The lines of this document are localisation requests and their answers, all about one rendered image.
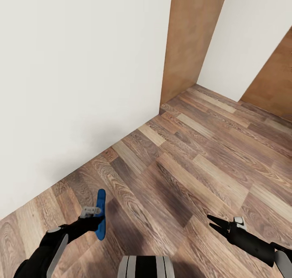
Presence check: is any sandal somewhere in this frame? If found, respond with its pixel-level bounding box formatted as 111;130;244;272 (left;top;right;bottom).
93;189;106;241

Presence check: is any robot trunk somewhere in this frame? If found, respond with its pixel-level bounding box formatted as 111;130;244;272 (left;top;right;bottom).
117;255;175;278

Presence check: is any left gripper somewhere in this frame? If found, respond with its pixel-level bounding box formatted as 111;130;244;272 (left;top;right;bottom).
75;215;105;237

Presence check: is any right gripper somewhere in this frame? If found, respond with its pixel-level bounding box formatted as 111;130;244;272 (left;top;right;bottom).
207;215;258;257

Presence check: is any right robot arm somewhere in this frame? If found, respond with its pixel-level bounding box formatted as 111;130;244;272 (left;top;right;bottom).
207;215;292;278

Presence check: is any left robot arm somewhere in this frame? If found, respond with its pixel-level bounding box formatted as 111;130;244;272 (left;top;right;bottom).
13;206;105;278

